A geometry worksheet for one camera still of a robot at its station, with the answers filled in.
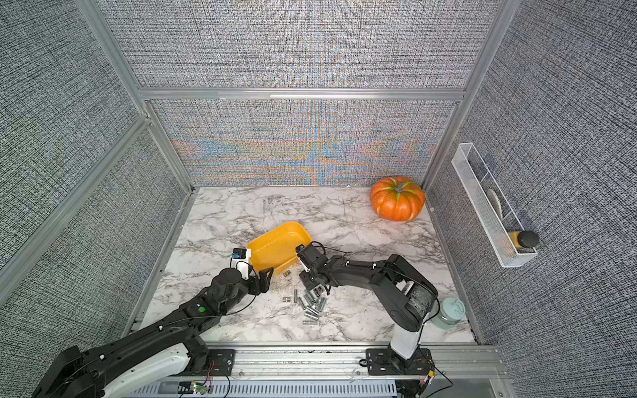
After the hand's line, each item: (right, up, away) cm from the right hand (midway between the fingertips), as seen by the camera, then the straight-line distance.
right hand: (307, 269), depth 92 cm
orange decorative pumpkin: (+36, +27, +8) cm, 45 cm away
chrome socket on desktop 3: (+1, -15, -10) cm, 18 cm away
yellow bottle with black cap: (+55, +15, -30) cm, 65 cm away
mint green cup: (+44, -8, -18) cm, 48 cm away
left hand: (-13, +3, -11) cm, 17 cm away
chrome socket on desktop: (-7, -9, -6) cm, 13 cm away
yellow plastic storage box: (-13, +7, +11) cm, 18 cm away
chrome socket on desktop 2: (+2, -13, -10) cm, 16 cm away
